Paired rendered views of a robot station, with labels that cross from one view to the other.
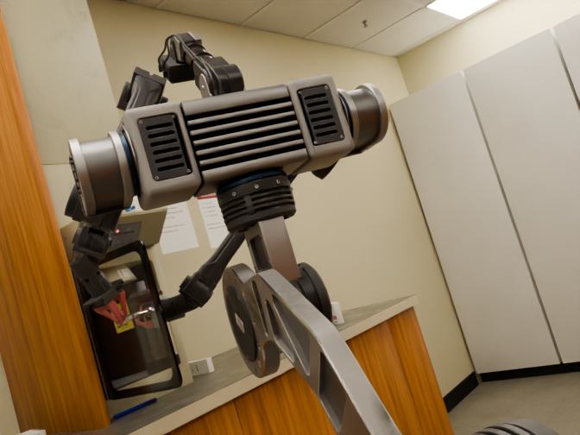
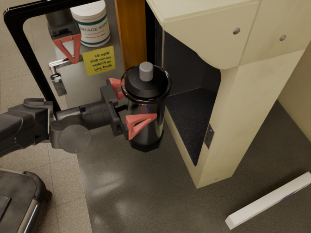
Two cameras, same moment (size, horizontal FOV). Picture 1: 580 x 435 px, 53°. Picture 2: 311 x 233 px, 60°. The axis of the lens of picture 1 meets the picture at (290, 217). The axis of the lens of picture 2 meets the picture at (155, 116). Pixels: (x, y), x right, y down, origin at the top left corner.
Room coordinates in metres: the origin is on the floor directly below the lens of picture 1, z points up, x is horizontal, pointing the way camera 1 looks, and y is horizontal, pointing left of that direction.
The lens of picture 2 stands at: (1.97, 0.17, 1.67)
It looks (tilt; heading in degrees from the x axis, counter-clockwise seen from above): 55 degrees down; 122
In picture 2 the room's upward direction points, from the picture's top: straight up
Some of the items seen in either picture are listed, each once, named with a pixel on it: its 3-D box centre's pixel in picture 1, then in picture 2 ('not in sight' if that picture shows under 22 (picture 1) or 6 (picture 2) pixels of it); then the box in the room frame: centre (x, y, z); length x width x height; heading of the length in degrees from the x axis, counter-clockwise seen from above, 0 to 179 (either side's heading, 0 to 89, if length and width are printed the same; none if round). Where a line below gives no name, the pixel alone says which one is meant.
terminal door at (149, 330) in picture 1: (125, 323); (99, 67); (1.59, 0.52, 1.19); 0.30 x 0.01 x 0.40; 56
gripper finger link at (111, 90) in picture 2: not in sight; (125, 95); (1.69, 0.48, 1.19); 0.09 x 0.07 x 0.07; 55
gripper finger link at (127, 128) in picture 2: not in sight; (134, 116); (1.75, 0.44, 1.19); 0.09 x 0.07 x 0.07; 54
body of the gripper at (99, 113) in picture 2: (173, 307); (99, 113); (1.68, 0.40, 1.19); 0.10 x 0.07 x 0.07; 144
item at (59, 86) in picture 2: not in sight; (59, 86); (1.54, 0.42, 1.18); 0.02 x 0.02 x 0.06; 56
